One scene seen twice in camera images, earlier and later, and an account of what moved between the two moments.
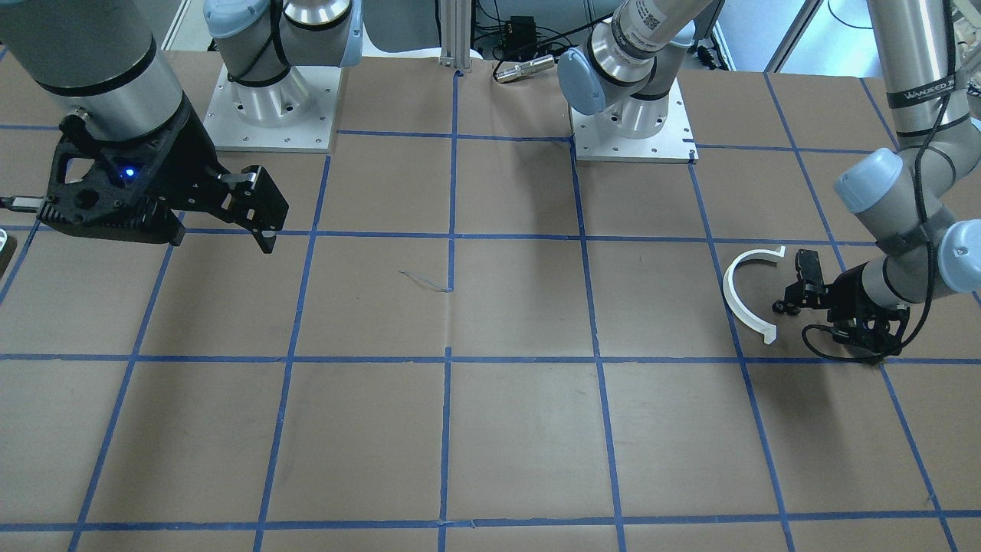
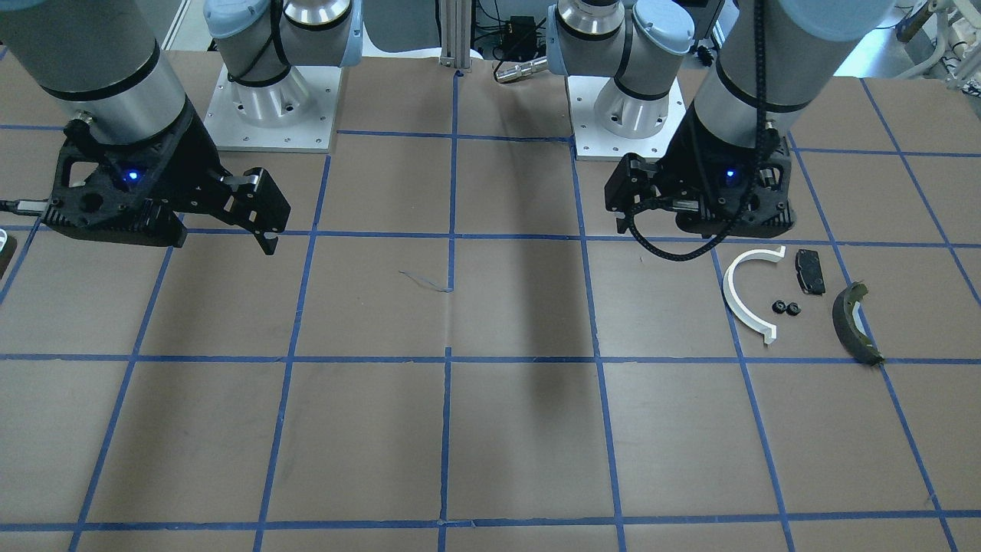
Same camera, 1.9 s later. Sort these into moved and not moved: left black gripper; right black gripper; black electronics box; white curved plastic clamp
Moved: left black gripper
Not moved: right black gripper; white curved plastic clamp; black electronics box
